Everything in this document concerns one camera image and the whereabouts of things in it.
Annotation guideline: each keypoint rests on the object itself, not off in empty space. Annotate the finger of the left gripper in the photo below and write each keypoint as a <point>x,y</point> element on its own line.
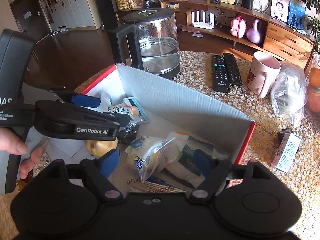
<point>34,93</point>
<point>93,119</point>

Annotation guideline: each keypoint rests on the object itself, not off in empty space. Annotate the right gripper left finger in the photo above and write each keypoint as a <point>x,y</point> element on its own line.
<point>96,174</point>

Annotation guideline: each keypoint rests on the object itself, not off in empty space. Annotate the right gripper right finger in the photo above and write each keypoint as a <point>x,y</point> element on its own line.
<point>214,171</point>

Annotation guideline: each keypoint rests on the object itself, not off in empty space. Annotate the white sausage snack packet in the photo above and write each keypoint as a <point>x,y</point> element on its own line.
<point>130,106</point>

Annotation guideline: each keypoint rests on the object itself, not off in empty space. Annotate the orange yellow squeeze toy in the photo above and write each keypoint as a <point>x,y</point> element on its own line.
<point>99,148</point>

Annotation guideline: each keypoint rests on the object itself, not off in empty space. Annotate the bread bun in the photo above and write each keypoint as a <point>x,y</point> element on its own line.
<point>144,154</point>

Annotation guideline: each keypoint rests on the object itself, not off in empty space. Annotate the small milk carton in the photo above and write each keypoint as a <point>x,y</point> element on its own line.
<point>286,152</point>

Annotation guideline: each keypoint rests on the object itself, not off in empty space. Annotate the dark snack packet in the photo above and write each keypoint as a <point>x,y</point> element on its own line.
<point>128,134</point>

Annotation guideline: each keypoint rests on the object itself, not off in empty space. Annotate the blue tissue pack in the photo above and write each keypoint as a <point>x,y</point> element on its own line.
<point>156,180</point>

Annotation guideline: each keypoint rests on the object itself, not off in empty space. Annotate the person left hand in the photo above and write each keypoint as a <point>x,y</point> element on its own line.
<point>12,144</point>

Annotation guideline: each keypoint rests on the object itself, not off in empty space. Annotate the red cardboard box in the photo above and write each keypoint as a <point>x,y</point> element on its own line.
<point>174,110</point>

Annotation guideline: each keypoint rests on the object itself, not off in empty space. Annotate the glass electric kettle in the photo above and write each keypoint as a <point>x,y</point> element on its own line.
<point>152,40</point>

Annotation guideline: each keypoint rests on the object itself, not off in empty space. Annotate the black remote control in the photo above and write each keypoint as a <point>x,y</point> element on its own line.
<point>233,70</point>
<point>220,74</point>

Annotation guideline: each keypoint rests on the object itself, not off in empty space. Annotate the clear plastic zip bag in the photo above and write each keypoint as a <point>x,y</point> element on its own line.
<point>288,93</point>

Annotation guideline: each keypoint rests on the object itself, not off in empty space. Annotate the white wifi router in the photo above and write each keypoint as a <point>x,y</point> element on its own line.
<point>207,22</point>

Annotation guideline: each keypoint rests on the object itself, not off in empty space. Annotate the pink ceramic mug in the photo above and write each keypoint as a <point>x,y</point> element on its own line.
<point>262,73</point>

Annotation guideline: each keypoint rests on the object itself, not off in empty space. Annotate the clear glass fruit bowl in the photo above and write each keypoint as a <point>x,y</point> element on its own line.
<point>313,93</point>

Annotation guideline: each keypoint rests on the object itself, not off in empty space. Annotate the wooden tv cabinet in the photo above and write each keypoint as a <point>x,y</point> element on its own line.
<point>278,38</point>

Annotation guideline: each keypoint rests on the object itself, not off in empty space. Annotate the blue picture card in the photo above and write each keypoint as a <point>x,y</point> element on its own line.
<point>296,15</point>

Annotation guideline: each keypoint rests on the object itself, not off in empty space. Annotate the potted green tree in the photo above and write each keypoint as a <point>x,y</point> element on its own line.
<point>313,22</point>

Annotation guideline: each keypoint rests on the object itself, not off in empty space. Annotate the child portrait photo frame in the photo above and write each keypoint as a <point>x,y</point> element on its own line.
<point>279,9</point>

